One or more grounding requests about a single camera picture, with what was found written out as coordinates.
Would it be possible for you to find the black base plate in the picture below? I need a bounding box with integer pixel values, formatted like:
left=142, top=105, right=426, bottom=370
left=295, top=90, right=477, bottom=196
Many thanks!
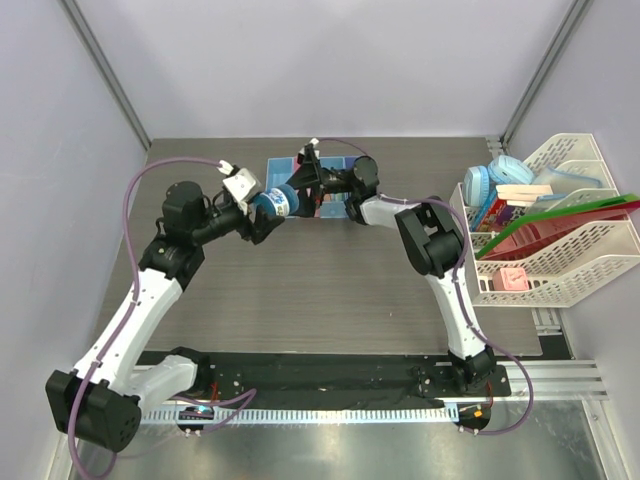
left=139, top=352, right=512, bottom=401

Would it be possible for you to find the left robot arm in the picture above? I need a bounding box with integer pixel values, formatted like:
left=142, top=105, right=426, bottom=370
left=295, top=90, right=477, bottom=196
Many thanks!
left=45, top=181, right=299, bottom=453

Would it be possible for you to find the white mesh file rack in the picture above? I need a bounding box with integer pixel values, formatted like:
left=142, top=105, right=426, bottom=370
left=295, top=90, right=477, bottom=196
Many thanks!
left=509, top=133, right=639, bottom=308

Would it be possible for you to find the white slotted cable duct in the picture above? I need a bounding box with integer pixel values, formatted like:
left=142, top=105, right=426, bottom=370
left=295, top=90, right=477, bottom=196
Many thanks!
left=141, top=404, right=459, bottom=426

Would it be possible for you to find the light blue box left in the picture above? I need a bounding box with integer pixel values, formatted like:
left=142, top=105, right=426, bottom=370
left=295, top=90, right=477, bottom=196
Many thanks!
left=266, top=157, right=295, bottom=190

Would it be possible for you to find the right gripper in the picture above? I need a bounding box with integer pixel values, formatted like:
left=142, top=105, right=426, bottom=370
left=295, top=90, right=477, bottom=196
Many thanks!
left=281, top=150, right=355, bottom=220

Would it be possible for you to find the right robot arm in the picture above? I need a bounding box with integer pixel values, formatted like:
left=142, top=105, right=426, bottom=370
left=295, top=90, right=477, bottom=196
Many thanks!
left=287, top=142, right=497, bottom=395

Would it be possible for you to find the wooden stick bundle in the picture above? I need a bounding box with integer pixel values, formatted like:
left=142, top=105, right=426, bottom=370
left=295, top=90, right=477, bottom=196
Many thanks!
left=496, top=184, right=553, bottom=207

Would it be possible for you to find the pink eraser block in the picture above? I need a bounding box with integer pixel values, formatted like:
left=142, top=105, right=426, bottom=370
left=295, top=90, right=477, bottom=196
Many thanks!
left=492, top=267, right=530, bottom=292

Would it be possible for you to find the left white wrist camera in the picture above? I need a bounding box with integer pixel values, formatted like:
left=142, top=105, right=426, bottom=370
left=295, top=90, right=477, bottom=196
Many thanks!
left=218, top=160, right=263, bottom=215

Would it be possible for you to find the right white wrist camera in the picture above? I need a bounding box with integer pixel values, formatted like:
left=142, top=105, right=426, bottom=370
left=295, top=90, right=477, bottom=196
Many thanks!
left=297, top=138, right=320, bottom=166

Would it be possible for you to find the purple plastic box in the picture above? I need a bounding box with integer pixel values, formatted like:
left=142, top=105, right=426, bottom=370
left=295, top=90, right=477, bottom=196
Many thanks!
left=344, top=156, right=357, bottom=170

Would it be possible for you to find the white mesh basket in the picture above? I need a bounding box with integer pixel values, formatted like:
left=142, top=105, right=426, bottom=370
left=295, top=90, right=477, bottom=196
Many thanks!
left=447, top=182, right=551, bottom=307

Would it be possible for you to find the light blue box middle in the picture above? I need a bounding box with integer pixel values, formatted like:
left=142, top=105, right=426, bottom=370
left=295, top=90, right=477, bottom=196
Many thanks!
left=316, top=157, right=348, bottom=219

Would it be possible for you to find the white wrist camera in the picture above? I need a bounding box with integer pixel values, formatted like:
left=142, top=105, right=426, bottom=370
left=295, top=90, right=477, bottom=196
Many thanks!
left=218, top=160, right=263, bottom=215
left=297, top=138, right=320, bottom=166

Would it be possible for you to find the light blue box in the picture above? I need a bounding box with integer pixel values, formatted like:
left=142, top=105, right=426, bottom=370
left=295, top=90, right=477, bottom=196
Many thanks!
left=266, top=157, right=295, bottom=190
left=316, top=157, right=348, bottom=219

